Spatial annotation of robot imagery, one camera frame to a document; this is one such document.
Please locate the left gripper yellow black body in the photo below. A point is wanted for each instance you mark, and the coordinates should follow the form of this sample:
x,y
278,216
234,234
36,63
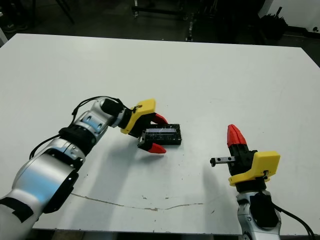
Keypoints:
x,y
140,110

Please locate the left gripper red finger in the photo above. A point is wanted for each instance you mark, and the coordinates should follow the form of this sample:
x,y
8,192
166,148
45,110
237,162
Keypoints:
x,y
160,120
157,149

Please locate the right gripper yellow black body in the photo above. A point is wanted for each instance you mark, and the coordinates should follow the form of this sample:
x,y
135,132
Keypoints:
x,y
265,162

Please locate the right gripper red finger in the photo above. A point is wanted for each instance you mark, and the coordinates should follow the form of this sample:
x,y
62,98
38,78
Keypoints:
x,y
240,138
230,136

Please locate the glossy black box lid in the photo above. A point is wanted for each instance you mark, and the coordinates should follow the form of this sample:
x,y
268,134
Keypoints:
x,y
165,136

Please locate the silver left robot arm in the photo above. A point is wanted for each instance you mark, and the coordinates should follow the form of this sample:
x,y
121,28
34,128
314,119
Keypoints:
x,y
45,172

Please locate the black bag on floor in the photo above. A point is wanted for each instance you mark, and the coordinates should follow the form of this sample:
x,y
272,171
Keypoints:
x,y
273,25

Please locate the slanted black stand leg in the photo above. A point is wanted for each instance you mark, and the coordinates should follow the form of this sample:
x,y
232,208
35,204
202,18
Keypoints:
x,y
65,12

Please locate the small black floor object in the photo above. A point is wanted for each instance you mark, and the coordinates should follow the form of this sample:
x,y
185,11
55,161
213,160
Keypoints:
x,y
315,28

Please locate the white furniture piece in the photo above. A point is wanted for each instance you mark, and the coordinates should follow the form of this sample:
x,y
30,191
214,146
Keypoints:
x,y
2,37

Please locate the black metal cart frame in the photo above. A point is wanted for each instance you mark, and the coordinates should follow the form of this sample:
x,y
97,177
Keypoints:
x,y
160,10

